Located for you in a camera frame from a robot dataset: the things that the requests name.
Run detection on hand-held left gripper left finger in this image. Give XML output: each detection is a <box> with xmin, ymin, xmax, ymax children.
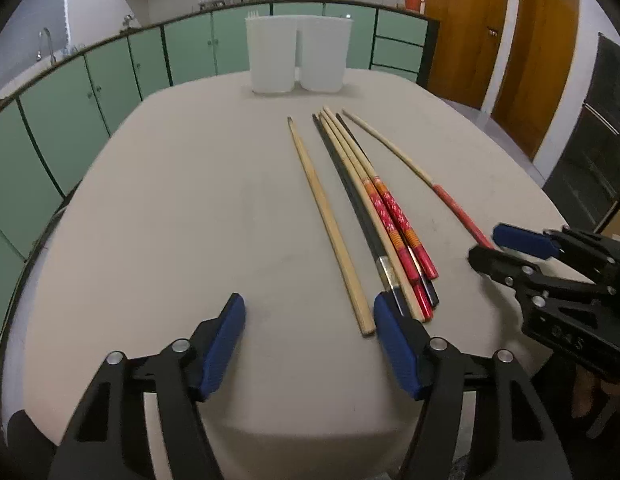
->
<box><xmin>49</xmin><ymin>293</ymin><xmax>247</xmax><ymax>480</ymax></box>

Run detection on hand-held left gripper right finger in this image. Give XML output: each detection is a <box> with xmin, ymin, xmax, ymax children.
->
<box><xmin>374</xmin><ymin>292</ymin><xmax>573</xmax><ymax>480</ymax></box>

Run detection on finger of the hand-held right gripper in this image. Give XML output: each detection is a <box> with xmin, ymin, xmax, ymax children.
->
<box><xmin>492</xmin><ymin>223</ymin><xmax>620</xmax><ymax>284</ymax></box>
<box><xmin>467</xmin><ymin>245</ymin><xmax>616</xmax><ymax>312</ymax></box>

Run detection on thin wooden red-ended chopstick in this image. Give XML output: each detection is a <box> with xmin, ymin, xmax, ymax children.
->
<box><xmin>342</xmin><ymin>108</ymin><xmax>496</xmax><ymax>251</ymax></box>

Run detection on plain black chopstick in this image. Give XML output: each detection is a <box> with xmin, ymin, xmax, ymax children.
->
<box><xmin>336</xmin><ymin>113</ymin><xmax>440</xmax><ymax>308</ymax></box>

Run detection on wooden chopstick with red handle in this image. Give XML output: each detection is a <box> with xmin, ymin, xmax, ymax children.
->
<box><xmin>318</xmin><ymin>116</ymin><xmax>435</xmax><ymax>322</ymax></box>
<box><xmin>322</xmin><ymin>106</ymin><xmax>439</xmax><ymax>281</ymax></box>

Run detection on plain wooden chopstick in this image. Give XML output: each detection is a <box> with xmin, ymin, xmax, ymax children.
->
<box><xmin>287</xmin><ymin>116</ymin><xmax>377</xmax><ymax>337</ymax></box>

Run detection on black chopstick with silver band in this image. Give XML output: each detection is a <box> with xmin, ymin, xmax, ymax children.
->
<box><xmin>312</xmin><ymin>113</ymin><xmax>407</xmax><ymax>317</ymax></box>

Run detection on white two-compartment utensil holder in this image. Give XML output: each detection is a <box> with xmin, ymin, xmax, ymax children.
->
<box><xmin>245</xmin><ymin>15</ymin><xmax>352</xmax><ymax>94</ymax></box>

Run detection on dark glass-front cabinet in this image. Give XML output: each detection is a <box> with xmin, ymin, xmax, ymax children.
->
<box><xmin>541</xmin><ymin>32</ymin><xmax>620</xmax><ymax>235</ymax></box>

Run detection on beige tablecloth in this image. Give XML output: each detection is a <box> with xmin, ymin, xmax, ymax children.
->
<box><xmin>0</xmin><ymin>67</ymin><xmax>575</xmax><ymax>480</ymax></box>

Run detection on wooden door in corner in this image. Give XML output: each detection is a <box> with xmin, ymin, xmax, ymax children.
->
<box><xmin>491</xmin><ymin>0</ymin><xmax>581</xmax><ymax>162</ymax></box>

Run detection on wooden door with knob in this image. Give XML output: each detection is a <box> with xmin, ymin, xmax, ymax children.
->
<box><xmin>424</xmin><ymin>0</ymin><xmax>511</xmax><ymax>109</ymax></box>

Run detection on green base kitchen cabinets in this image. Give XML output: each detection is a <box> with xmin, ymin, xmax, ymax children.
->
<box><xmin>0</xmin><ymin>1</ymin><xmax>441</xmax><ymax>411</ymax></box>

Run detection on metal sink faucet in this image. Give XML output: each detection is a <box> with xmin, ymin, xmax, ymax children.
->
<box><xmin>37</xmin><ymin>27</ymin><xmax>59</xmax><ymax>66</ymax></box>

